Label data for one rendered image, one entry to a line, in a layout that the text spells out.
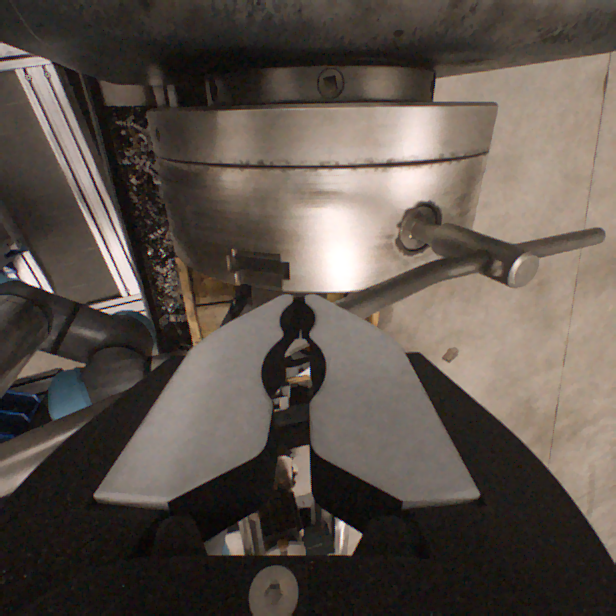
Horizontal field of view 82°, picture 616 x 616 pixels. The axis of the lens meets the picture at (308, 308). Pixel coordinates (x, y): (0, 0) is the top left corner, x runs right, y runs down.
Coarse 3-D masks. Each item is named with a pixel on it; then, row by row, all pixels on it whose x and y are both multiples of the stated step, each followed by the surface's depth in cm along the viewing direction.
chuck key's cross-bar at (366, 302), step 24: (552, 240) 22; (576, 240) 22; (600, 240) 24; (432, 264) 18; (456, 264) 19; (480, 264) 19; (384, 288) 16; (408, 288) 17; (360, 312) 15; (96, 408) 9; (48, 432) 9; (72, 432) 9; (0, 456) 8; (24, 456) 8; (0, 480) 8
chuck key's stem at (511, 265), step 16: (416, 224) 25; (432, 224) 24; (448, 224) 23; (432, 240) 23; (448, 240) 22; (464, 240) 21; (480, 240) 20; (496, 240) 20; (448, 256) 22; (496, 256) 19; (512, 256) 19; (528, 256) 18; (480, 272) 21; (496, 272) 19; (512, 272) 19; (528, 272) 19; (512, 288) 19
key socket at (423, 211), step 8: (416, 208) 25; (424, 208) 25; (408, 216) 25; (416, 216) 25; (424, 216) 26; (432, 216) 26; (408, 224) 25; (400, 232) 25; (408, 232) 25; (400, 240) 26; (408, 240) 26; (416, 240) 26; (408, 248) 26; (416, 248) 27
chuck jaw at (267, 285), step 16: (240, 256) 27; (256, 256) 27; (272, 256) 26; (240, 272) 28; (256, 272) 27; (272, 272) 27; (288, 272) 26; (256, 288) 30; (272, 288) 29; (256, 304) 31
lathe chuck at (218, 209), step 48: (192, 192) 26; (240, 192) 24; (288, 192) 23; (336, 192) 23; (384, 192) 23; (432, 192) 25; (480, 192) 31; (192, 240) 29; (240, 240) 26; (288, 240) 25; (336, 240) 24; (384, 240) 25; (288, 288) 26; (336, 288) 26
